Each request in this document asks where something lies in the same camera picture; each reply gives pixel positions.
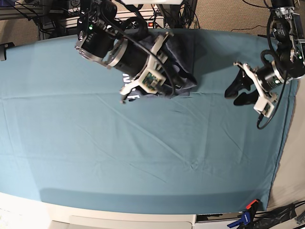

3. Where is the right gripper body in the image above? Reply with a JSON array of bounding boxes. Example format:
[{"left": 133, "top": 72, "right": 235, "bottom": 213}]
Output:
[{"left": 112, "top": 33, "right": 169, "bottom": 103}]

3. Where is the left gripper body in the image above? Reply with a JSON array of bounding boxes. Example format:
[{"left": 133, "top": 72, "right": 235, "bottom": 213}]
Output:
[{"left": 234, "top": 61, "right": 284, "bottom": 98}]

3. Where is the blue-grey heathered T-shirt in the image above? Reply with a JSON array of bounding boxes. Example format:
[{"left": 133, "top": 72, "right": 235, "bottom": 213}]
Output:
[{"left": 114, "top": 32, "right": 197, "bottom": 103}]

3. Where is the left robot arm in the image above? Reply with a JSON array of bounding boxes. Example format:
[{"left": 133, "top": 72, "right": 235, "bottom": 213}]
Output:
[{"left": 224, "top": 0, "right": 305, "bottom": 106}]

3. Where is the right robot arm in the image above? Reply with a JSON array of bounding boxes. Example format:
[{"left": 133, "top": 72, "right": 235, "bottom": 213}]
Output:
[{"left": 75, "top": 0, "right": 193, "bottom": 103}]

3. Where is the teal table cloth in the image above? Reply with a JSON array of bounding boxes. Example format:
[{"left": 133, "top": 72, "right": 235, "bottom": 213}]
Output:
[{"left": 0, "top": 30, "right": 298, "bottom": 214}]

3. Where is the blue orange clamp bottom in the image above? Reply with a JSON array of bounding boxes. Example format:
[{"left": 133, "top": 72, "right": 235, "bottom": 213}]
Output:
[{"left": 227, "top": 199, "right": 261, "bottom": 229}]

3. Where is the black plastic bag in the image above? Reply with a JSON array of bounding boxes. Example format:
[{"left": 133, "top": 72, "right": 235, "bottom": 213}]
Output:
[{"left": 253, "top": 203, "right": 296, "bottom": 229}]

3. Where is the black clamp left edge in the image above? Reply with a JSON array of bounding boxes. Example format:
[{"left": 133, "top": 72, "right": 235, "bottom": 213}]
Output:
[{"left": 0, "top": 42, "right": 15, "bottom": 61}]

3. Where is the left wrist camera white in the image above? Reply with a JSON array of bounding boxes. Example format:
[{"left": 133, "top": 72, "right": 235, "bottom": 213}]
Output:
[{"left": 254, "top": 96, "right": 275, "bottom": 118}]

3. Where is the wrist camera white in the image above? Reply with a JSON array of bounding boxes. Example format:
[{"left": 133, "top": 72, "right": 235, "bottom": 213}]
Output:
[
  {"left": 138, "top": 68, "right": 166, "bottom": 94},
  {"left": 254, "top": 96, "right": 275, "bottom": 118}
]

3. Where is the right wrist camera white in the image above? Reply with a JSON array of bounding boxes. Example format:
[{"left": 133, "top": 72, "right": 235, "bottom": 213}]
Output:
[{"left": 138, "top": 68, "right": 166, "bottom": 94}]

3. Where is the camera black cable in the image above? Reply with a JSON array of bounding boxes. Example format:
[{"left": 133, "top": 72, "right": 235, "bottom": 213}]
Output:
[
  {"left": 97, "top": 0, "right": 177, "bottom": 98},
  {"left": 256, "top": 9, "right": 289, "bottom": 130}
]

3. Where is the power strip with red switch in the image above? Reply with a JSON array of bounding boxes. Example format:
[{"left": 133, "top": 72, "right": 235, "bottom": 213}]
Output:
[{"left": 127, "top": 18, "right": 165, "bottom": 29}]

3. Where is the aluminium frame rail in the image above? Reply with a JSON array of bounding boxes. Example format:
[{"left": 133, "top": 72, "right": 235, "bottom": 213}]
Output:
[{"left": 0, "top": 6, "right": 44, "bottom": 20}]

